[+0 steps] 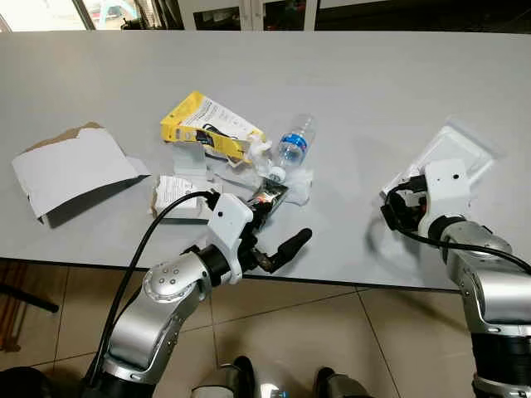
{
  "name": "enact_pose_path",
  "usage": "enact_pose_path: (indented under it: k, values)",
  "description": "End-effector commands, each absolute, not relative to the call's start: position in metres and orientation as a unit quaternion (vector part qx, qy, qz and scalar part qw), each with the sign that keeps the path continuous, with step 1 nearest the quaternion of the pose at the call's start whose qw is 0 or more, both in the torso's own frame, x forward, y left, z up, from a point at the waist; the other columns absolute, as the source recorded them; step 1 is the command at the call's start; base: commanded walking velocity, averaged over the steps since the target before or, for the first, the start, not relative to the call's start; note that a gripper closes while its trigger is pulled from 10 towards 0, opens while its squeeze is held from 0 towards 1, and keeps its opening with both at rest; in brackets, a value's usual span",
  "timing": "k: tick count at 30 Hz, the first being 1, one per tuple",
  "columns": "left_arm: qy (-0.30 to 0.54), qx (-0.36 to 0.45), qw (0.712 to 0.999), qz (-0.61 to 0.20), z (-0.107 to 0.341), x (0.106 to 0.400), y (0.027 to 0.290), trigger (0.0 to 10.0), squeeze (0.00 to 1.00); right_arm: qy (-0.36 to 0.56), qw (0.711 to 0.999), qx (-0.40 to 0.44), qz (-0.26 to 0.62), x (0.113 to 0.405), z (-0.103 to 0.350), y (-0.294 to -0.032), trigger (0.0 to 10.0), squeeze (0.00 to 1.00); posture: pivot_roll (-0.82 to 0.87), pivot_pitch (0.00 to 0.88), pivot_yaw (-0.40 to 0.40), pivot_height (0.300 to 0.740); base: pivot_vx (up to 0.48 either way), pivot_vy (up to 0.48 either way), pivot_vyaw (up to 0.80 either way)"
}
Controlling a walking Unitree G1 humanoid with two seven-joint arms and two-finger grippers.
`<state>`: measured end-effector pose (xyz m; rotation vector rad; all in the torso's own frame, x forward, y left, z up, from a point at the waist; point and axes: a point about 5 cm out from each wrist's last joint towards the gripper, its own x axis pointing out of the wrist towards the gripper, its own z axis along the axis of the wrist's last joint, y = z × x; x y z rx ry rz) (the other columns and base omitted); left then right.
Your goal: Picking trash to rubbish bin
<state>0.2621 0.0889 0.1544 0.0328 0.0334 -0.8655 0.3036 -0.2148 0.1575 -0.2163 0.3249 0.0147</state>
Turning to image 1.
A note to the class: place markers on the yellow and white carton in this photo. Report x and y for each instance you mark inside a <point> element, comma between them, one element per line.
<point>220,120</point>

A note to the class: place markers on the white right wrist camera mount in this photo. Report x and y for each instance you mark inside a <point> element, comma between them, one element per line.
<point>446,186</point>

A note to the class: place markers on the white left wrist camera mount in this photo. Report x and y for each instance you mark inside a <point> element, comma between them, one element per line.
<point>231,217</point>

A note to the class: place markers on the clear plastic tray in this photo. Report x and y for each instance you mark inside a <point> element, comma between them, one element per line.
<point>477,145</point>

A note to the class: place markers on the white glass-door cabinet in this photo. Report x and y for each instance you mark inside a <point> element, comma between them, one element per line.
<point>249,12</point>

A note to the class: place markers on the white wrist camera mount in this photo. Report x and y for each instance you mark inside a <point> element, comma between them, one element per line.
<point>231,217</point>
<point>446,186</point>

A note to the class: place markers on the black table leg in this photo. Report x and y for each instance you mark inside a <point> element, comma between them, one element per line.
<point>29,297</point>

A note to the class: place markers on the clear bottle with blue label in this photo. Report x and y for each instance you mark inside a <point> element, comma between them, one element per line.
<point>290,145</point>

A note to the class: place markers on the dark snack wrapper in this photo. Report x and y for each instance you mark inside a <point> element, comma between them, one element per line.
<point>272,195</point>

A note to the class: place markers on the white torn cardboard box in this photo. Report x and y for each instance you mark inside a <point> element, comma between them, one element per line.
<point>75,170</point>

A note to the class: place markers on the bright glass window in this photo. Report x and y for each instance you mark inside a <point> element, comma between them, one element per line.
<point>50,12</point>

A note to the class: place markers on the crumpled clear plastic wrap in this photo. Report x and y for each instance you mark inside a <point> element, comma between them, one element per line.
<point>294,186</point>

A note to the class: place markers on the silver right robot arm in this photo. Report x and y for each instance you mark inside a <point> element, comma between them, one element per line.
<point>498,290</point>

